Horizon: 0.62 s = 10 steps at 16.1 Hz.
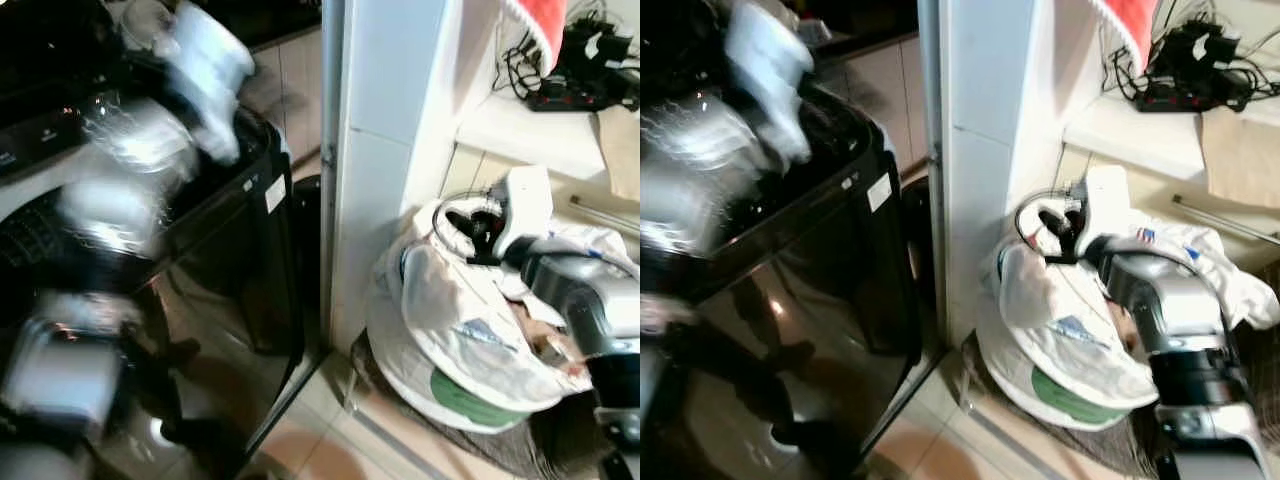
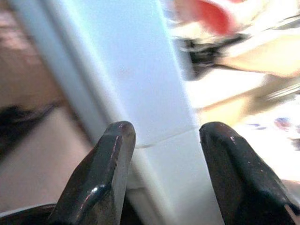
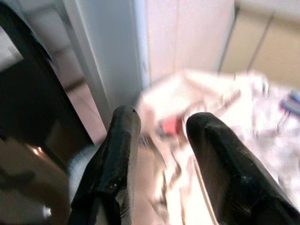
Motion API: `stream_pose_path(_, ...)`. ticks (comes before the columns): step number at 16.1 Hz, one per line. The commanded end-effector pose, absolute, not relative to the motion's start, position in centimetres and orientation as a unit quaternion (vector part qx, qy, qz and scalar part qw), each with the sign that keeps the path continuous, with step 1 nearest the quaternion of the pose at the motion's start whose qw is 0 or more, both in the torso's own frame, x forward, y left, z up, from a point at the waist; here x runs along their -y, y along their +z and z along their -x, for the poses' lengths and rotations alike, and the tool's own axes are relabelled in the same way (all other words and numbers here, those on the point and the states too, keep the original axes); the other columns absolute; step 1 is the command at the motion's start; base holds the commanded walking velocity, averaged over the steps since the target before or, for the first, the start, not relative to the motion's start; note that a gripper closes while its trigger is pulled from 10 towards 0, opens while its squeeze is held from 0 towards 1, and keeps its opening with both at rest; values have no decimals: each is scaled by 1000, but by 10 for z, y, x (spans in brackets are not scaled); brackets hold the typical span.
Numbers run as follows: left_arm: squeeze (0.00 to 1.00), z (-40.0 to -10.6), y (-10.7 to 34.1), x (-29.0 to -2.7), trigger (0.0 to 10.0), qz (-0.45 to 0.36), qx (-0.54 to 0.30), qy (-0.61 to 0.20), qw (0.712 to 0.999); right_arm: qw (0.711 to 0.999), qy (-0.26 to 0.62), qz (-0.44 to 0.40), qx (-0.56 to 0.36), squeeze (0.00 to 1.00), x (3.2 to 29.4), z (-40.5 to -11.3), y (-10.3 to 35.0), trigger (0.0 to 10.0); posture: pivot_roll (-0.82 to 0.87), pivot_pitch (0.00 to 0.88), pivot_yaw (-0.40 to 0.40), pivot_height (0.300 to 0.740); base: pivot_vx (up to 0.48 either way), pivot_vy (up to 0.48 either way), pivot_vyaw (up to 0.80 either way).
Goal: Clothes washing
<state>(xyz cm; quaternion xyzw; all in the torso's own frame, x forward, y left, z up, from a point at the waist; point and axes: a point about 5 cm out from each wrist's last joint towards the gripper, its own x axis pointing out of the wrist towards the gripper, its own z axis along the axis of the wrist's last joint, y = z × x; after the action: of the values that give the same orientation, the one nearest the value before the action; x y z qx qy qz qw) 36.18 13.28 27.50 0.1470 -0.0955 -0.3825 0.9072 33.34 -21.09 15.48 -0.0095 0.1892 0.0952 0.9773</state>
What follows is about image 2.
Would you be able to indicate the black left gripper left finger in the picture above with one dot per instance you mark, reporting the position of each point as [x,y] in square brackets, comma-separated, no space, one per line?
[100,175]

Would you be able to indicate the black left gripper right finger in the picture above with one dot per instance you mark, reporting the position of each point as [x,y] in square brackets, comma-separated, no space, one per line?
[236,173]

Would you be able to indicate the black cloth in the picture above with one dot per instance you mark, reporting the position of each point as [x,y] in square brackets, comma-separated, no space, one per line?
[206,52]

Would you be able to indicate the red cloth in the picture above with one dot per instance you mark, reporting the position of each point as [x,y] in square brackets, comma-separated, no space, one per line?
[212,15]

